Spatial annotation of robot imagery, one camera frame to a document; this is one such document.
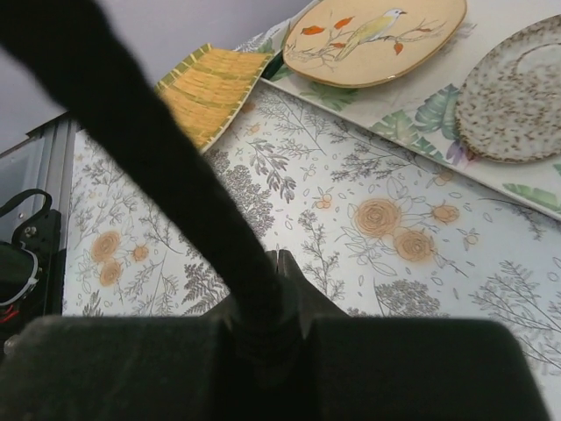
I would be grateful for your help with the floral table mat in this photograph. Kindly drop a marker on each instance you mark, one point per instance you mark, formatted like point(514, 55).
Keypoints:
point(379, 230)

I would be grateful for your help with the speckled grey oval plate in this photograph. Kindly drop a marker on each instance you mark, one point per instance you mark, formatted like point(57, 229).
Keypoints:
point(508, 109)

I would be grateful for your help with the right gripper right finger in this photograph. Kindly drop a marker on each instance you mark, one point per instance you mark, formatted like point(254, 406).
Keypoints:
point(398, 368)

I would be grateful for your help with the beige bird oval plate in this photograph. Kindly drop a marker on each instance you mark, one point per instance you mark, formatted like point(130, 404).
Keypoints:
point(356, 44)

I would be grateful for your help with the floral rectangular tray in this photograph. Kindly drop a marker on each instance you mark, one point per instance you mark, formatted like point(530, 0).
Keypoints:
point(416, 111)

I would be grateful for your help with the aluminium frame rail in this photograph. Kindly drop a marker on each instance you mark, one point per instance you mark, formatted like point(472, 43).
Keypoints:
point(45, 161)

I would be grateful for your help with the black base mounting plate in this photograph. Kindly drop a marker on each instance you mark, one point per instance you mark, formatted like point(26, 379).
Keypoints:
point(27, 266)

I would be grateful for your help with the yellow woven bamboo basket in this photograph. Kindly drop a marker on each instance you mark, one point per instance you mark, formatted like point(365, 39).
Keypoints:
point(207, 89)

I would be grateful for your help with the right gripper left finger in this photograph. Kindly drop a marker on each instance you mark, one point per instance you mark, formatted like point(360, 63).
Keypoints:
point(129, 369)

